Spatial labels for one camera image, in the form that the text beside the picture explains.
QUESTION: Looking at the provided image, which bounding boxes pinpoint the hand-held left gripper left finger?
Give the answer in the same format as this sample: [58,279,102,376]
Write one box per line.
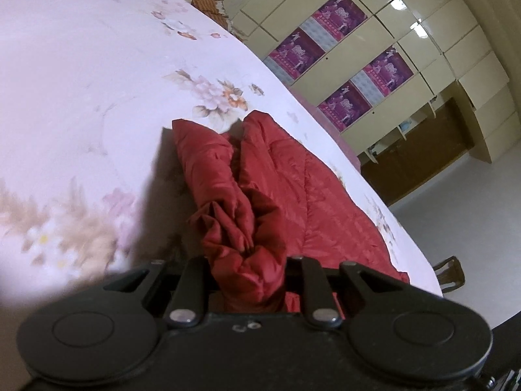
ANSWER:
[103,256,211,329]

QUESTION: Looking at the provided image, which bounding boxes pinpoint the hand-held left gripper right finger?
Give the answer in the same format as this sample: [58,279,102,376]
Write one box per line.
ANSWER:
[286,255,408,329]

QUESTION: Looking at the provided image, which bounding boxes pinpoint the red puffer jacket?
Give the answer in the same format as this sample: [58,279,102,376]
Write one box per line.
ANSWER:
[171,109,410,321]

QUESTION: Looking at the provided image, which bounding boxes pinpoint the wooden chair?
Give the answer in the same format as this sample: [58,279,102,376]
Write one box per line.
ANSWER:
[434,256,466,295]

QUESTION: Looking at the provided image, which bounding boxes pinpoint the pink checked blanket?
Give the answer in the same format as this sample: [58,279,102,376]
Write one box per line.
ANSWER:
[291,87,364,169]

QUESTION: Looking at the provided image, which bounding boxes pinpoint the brown wooden door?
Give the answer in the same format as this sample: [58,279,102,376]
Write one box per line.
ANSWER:
[360,97,476,208]

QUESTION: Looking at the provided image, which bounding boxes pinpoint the cream open shelf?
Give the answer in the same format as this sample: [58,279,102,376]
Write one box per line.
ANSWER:
[357,90,445,166]

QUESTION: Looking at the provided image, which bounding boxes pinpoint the orange woven basket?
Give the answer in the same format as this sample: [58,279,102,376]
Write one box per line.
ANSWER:
[191,0,228,23]

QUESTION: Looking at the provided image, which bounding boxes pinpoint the cream wardrobe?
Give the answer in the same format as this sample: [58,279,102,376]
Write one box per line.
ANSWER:
[226,0,514,164]

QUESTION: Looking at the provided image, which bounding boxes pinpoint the purple wall poster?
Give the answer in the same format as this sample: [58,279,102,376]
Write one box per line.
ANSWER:
[264,26,327,87]
[351,46,415,99]
[311,0,369,44]
[317,81,373,133]

